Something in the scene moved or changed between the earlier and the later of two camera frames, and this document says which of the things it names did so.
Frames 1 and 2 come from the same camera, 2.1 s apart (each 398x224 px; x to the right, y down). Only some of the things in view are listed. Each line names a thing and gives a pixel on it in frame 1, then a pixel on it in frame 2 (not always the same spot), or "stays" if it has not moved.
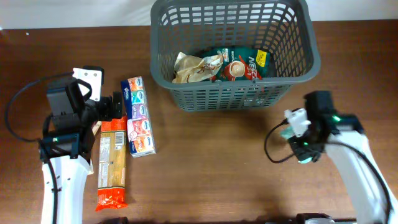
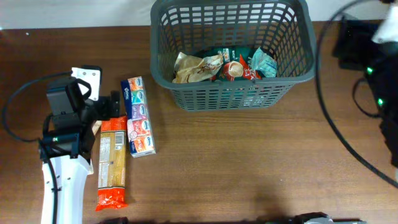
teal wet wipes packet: x=286 y=133 → x=264 y=63
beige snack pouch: x=188 y=68 stays
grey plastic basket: x=283 y=29 stays
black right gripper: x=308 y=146 → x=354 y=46
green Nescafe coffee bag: x=242 y=63 stays
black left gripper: x=107 y=111 stays
